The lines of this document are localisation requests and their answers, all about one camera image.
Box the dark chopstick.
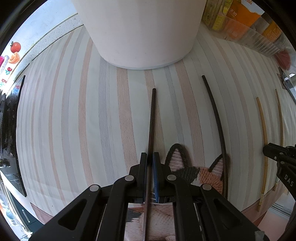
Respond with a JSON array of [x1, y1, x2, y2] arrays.
[[142, 88, 157, 241], [202, 75, 229, 199]]

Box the blue cabinet door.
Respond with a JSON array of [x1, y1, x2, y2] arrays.
[[8, 191, 43, 233]]

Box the plastic bag with red item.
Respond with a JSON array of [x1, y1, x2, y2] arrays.
[[275, 50, 291, 70]]

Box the striped cat table mat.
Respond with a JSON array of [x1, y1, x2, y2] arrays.
[[16, 27, 295, 240]]

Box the clear plastic organizer tray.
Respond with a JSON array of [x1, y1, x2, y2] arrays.
[[209, 12, 286, 57]]

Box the orange seasoning box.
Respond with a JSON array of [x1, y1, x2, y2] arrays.
[[227, 0, 264, 27]]

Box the black gas stove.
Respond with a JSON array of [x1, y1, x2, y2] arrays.
[[1, 75, 27, 197]]

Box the yellow seasoning box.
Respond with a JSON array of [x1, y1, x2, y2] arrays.
[[202, 0, 233, 31]]

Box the cream cylindrical utensil holder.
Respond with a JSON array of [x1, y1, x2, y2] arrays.
[[72, 1, 206, 70]]

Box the colourful wall stickers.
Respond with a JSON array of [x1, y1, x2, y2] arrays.
[[1, 41, 22, 89]]

